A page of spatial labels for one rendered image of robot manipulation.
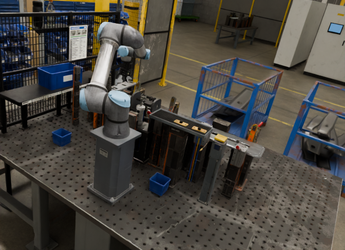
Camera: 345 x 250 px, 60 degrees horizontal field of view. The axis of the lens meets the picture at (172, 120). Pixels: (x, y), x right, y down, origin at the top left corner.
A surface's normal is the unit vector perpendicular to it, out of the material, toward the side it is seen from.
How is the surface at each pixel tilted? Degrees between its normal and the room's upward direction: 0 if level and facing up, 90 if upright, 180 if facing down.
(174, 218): 0
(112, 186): 90
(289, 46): 90
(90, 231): 90
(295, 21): 90
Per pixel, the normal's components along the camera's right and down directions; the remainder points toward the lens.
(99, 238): -0.53, 0.29
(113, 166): 0.22, 0.45
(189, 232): 0.16, -0.89
